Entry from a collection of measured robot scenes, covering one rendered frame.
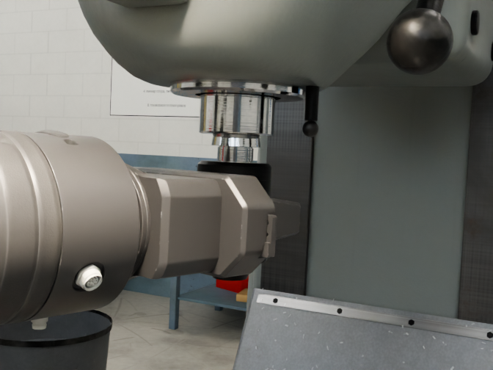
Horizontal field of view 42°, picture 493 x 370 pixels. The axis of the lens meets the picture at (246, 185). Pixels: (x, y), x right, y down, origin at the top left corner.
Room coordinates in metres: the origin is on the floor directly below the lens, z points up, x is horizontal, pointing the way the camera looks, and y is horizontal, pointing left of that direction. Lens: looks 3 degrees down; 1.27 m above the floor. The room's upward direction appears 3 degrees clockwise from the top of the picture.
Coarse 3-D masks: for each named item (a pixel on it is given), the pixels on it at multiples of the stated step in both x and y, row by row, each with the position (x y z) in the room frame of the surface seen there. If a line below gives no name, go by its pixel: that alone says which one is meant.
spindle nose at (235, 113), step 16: (208, 96) 0.39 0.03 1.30; (224, 96) 0.39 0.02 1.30; (240, 96) 0.39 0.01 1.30; (256, 96) 0.39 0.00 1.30; (272, 96) 0.40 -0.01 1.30; (208, 112) 0.39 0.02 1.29; (224, 112) 0.39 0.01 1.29; (240, 112) 0.39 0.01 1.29; (256, 112) 0.39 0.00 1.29; (272, 112) 0.40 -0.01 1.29; (208, 128) 0.39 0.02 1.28; (224, 128) 0.39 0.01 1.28; (240, 128) 0.39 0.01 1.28; (256, 128) 0.39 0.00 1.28; (272, 128) 0.40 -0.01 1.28
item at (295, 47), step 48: (96, 0) 0.35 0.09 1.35; (192, 0) 0.32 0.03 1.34; (240, 0) 0.31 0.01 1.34; (288, 0) 0.32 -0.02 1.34; (336, 0) 0.33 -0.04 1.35; (384, 0) 0.38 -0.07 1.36; (144, 48) 0.34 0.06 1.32; (192, 48) 0.33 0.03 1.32; (240, 48) 0.33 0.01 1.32; (288, 48) 0.33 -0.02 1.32; (336, 48) 0.36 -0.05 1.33
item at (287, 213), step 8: (272, 200) 0.39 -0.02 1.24; (280, 200) 0.40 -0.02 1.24; (280, 208) 0.39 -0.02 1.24; (288, 208) 0.40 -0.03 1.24; (296, 208) 0.41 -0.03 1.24; (280, 216) 0.39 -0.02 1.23; (288, 216) 0.40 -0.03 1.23; (296, 216) 0.41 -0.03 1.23; (280, 224) 0.39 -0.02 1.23; (288, 224) 0.40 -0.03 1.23; (296, 224) 0.41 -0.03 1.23; (280, 232) 0.39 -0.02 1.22; (288, 232) 0.40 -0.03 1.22; (296, 232) 0.41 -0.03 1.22
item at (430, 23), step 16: (432, 0) 0.31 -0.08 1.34; (400, 16) 0.30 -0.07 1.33; (416, 16) 0.29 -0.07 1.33; (432, 16) 0.29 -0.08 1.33; (400, 32) 0.29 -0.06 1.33; (416, 32) 0.28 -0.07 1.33; (432, 32) 0.28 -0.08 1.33; (448, 32) 0.29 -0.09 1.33; (400, 48) 0.29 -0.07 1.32; (416, 48) 0.29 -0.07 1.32; (432, 48) 0.28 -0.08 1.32; (448, 48) 0.29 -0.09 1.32; (400, 64) 0.29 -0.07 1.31; (416, 64) 0.29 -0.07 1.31; (432, 64) 0.29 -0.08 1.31
